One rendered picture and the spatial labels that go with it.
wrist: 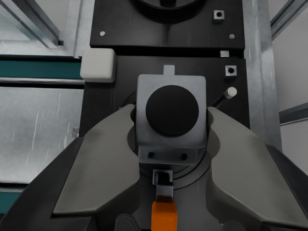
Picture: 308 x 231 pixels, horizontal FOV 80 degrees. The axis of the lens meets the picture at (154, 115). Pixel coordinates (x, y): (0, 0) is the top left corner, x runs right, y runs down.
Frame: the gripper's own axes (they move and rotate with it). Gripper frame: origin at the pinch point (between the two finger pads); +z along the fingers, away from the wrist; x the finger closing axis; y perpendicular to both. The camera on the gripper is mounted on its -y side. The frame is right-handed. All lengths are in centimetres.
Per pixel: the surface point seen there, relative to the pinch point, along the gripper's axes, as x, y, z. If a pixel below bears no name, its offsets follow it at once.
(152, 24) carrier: -2.4, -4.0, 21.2
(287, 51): 26.0, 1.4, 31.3
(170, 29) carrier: 0.5, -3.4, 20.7
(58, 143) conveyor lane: -17.6, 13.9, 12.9
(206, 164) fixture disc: 5.2, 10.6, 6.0
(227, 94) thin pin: 5.1, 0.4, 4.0
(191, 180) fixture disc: 3.4, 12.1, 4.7
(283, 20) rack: 19.2, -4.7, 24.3
